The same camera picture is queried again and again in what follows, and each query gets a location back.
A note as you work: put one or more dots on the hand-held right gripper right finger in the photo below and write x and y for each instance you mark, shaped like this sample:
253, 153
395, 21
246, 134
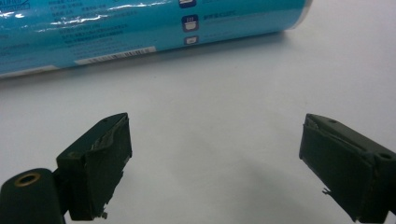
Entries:
342, 168

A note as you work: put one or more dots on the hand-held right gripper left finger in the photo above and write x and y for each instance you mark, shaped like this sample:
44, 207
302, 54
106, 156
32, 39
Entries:
93, 174

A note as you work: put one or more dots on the blue cylindrical roll package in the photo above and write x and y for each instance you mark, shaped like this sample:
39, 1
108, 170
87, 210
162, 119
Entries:
124, 31

